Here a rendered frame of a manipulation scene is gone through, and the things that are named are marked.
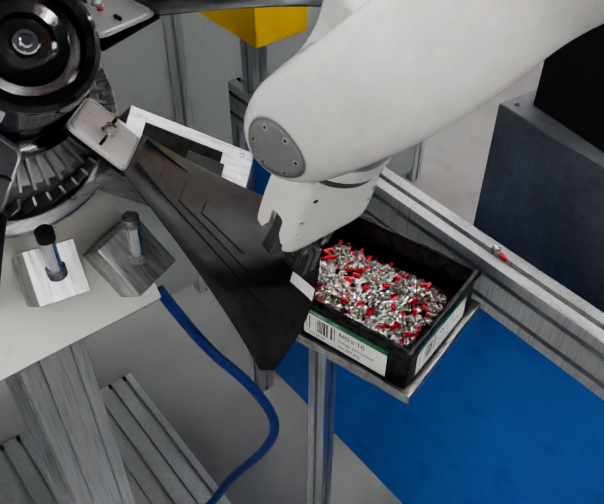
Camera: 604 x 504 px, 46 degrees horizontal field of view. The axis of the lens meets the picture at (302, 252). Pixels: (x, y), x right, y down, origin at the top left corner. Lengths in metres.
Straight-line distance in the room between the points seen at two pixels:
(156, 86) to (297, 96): 1.25
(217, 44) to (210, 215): 1.05
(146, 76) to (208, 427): 0.83
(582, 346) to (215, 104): 1.13
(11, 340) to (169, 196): 0.30
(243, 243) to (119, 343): 1.33
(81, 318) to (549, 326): 0.56
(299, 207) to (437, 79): 0.23
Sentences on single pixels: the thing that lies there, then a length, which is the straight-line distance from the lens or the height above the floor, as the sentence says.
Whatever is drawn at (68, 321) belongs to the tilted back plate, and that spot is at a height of 0.85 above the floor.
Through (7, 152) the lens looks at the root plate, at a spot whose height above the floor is 1.12.
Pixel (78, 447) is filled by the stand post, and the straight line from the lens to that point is 1.19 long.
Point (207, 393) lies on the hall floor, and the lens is 1.86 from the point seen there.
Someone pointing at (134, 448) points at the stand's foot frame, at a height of 0.06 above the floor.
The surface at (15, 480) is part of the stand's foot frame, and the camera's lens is 1.73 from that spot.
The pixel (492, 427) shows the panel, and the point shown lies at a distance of 1.16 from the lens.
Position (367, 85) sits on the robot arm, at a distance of 0.40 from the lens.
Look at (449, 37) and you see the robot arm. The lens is 0.40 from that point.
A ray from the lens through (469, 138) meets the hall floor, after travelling 2.75.
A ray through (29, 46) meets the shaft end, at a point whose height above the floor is 1.22.
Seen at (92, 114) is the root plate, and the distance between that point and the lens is 0.71.
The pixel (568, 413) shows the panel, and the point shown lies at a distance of 1.02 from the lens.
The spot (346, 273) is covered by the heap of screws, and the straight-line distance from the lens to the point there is 0.93.
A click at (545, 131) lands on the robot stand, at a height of 0.93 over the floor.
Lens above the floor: 1.48
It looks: 43 degrees down
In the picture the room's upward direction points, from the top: straight up
